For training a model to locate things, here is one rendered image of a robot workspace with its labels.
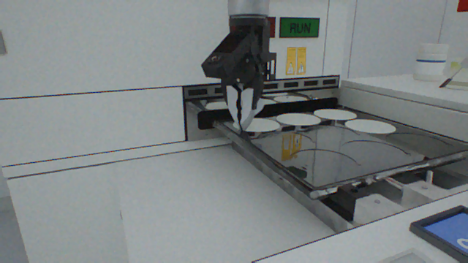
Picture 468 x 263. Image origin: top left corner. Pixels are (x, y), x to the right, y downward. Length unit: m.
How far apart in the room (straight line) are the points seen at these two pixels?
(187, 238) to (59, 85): 0.39
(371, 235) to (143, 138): 0.56
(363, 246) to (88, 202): 0.63
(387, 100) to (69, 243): 0.80
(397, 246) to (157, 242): 0.31
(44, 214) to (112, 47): 0.38
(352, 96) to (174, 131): 0.48
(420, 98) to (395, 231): 0.54
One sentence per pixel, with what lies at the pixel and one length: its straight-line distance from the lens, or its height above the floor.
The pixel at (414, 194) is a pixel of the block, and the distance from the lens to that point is 0.43.
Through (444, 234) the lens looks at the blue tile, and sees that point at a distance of 0.24.
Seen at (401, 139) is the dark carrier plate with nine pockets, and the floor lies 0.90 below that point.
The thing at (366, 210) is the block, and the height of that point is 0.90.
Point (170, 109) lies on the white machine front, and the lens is 0.69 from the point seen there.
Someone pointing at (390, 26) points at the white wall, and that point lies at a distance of 3.35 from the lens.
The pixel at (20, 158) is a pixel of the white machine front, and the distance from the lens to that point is 0.72.
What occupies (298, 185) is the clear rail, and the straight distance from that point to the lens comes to 0.41.
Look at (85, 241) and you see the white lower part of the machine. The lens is 0.80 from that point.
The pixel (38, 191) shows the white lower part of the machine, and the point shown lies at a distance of 0.74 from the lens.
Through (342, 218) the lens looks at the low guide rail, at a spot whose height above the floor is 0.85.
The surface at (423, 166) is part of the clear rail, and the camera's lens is 0.53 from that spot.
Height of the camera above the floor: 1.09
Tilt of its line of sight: 19 degrees down
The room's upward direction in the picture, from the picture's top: straight up
